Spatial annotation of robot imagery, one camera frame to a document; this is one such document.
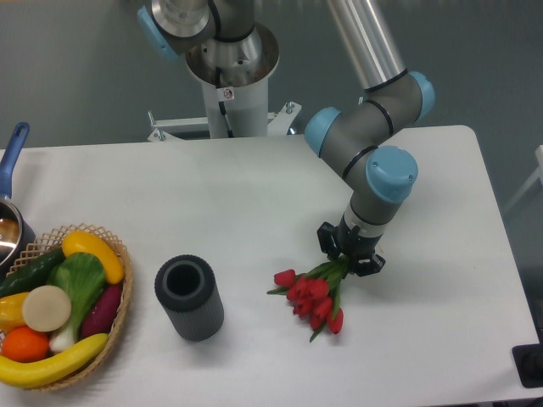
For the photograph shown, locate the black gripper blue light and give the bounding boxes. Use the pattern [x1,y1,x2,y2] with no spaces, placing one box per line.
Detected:
[316,222,386,277]

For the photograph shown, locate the red tulip bouquet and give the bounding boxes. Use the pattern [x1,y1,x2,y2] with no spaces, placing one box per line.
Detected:
[266,255,350,343]

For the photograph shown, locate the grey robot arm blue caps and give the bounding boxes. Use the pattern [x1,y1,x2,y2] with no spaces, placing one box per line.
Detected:
[137,1,435,276]

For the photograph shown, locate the dark grey ribbed vase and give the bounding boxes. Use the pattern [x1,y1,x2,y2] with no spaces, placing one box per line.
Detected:
[154,254,224,342]

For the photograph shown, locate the black device at table edge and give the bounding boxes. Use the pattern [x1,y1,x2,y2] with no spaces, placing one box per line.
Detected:
[512,343,542,388]

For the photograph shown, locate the purple sweet potato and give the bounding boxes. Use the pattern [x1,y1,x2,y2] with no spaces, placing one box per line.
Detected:
[81,284,122,338]

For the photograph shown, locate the green bok choy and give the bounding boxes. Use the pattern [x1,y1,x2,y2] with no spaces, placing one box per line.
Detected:
[47,253,105,354]

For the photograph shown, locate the yellow squash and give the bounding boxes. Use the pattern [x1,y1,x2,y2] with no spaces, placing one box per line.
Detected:
[61,230,125,285]

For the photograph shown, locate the woven wicker basket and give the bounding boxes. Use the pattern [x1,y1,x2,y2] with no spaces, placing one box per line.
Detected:
[1,224,133,391]

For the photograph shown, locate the beige round disc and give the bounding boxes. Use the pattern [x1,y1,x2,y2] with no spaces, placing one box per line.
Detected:
[22,285,71,332]

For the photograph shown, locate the green cucumber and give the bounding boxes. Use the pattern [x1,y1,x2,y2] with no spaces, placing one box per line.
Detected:
[1,248,65,298]

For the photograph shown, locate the orange fruit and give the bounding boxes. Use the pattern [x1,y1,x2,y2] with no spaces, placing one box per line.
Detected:
[1,326,49,363]

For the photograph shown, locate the yellow bell pepper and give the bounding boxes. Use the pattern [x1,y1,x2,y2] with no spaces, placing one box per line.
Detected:
[0,292,29,332]

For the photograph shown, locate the yellow banana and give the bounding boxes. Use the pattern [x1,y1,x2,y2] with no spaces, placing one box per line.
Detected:
[1,333,109,389]

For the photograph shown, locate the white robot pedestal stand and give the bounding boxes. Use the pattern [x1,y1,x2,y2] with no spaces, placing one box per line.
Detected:
[148,75,309,142]

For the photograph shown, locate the white frame at right edge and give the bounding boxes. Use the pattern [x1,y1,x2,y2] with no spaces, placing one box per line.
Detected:
[504,145,542,214]

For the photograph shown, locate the blue handled saucepan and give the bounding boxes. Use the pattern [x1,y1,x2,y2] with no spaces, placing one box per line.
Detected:
[1,122,35,281]

